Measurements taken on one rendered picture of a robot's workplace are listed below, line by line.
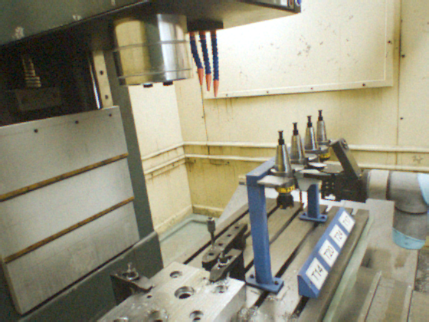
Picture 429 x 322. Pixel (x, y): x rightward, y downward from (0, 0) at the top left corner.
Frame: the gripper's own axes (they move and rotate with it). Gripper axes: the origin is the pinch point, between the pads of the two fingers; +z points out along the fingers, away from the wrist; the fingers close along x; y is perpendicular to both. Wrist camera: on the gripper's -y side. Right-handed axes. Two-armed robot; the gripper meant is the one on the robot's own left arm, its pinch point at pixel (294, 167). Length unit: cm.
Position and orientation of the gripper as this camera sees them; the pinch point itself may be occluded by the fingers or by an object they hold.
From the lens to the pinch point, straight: 98.7
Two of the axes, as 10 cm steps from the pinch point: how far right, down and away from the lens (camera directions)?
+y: 0.8, 9.5, 2.9
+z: -8.3, -1.0, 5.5
